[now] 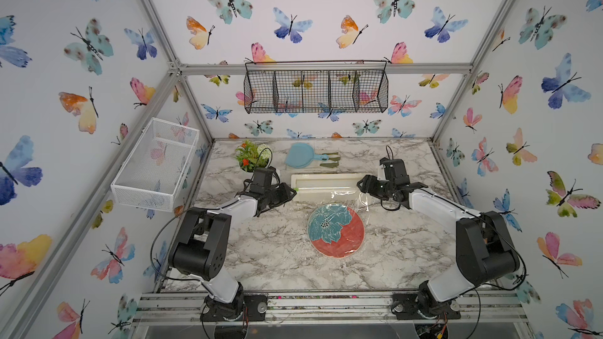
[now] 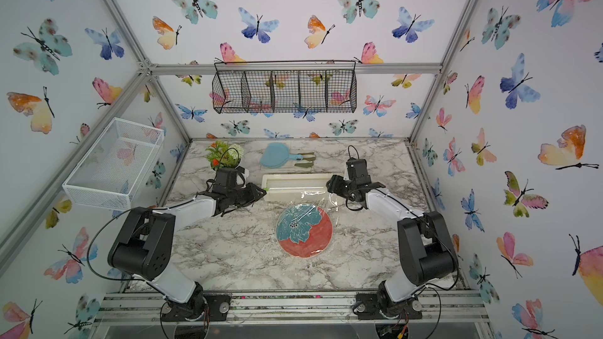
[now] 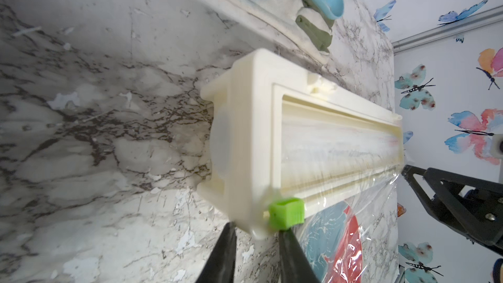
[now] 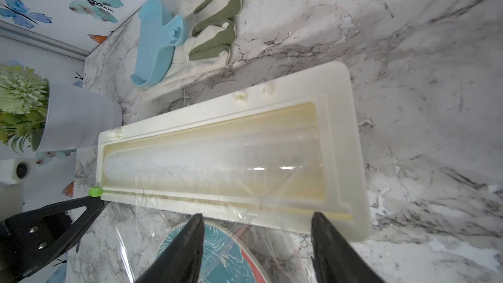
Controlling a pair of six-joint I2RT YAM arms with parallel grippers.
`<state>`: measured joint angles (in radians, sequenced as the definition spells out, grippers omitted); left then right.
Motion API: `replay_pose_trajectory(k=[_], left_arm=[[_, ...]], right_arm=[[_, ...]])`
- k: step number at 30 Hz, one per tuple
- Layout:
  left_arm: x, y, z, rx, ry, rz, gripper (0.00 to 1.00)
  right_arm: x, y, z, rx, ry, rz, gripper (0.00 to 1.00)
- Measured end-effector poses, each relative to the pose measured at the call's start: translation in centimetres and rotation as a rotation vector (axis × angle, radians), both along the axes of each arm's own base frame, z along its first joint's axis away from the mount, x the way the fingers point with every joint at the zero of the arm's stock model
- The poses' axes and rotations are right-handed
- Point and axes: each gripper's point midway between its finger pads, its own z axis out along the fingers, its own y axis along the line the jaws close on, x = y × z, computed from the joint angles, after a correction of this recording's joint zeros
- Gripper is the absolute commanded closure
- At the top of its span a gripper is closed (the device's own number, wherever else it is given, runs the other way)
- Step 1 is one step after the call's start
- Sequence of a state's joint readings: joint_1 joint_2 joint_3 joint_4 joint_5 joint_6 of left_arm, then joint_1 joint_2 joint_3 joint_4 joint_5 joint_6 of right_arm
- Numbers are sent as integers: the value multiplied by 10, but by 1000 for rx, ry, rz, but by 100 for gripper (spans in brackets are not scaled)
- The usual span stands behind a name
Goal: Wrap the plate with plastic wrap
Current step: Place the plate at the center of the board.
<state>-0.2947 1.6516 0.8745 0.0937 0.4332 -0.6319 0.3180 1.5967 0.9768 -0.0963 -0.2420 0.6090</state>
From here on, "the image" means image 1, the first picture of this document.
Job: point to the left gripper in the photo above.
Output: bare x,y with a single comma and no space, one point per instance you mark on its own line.
286,195

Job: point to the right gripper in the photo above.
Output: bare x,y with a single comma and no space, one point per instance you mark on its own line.
368,184

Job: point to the clear plastic wrap sheet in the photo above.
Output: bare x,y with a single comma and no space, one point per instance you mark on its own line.
357,201

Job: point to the red plate with teal flower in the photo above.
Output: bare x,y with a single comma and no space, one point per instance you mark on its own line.
336,230

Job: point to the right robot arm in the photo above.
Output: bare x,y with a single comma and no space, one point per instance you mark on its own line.
484,250

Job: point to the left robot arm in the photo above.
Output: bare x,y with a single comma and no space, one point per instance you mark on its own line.
201,243

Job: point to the teal hand mirror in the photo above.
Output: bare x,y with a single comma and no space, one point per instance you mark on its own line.
302,155

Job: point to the potted plant in white pot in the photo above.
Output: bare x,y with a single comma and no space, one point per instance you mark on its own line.
251,156

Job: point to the black wire wall basket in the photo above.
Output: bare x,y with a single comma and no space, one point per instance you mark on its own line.
316,87

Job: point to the white mesh wall basket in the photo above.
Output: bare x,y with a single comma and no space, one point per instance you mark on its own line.
153,174

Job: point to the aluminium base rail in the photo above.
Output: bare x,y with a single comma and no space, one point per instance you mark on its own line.
332,307

